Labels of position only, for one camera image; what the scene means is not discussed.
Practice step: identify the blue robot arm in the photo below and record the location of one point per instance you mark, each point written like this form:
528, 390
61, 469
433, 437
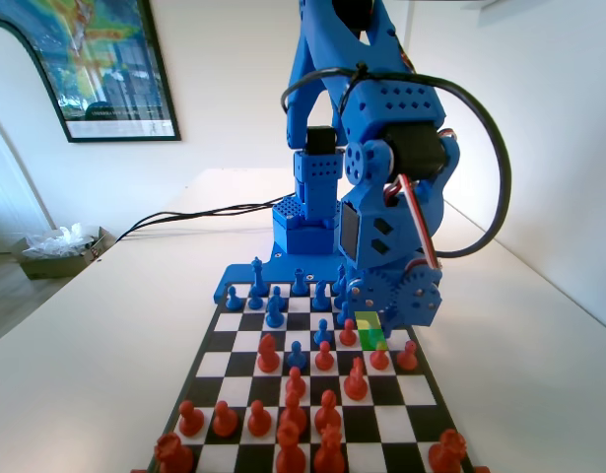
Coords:
322, 59

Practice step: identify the group of blue chess pieces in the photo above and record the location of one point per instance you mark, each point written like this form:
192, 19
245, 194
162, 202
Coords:
283, 266

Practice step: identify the orange pawn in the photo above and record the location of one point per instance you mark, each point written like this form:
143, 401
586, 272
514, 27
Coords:
190, 418
379, 356
323, 356
407, 356
258, 419
295, 383
348, 332
224, 420

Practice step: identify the orange knight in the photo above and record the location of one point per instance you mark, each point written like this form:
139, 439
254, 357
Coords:
356, 379
268, 354

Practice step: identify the blue knight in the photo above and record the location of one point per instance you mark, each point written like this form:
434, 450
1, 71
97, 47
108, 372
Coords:
321, 296
274, 315

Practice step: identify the black white chessboard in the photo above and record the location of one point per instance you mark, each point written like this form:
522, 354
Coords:
411, 394

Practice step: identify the blue rook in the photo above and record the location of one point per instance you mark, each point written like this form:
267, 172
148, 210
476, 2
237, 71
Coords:
298, 283

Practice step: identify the orange bishop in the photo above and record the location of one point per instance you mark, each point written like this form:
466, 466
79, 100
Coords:
292, 413
328, 413

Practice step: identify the blue king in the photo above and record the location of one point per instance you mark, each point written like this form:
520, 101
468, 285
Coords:
257, 276

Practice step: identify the orange queen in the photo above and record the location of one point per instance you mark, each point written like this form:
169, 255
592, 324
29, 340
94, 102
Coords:
329, 452

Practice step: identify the orange king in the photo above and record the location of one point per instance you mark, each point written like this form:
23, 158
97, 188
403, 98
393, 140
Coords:
289, 448

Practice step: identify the white plastic bag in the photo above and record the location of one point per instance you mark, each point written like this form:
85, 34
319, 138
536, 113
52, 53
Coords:
61, 241

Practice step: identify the cardboard box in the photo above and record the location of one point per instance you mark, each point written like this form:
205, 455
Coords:
46, 266

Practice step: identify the black framed map poster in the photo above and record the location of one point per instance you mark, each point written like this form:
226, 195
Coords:
110, 59

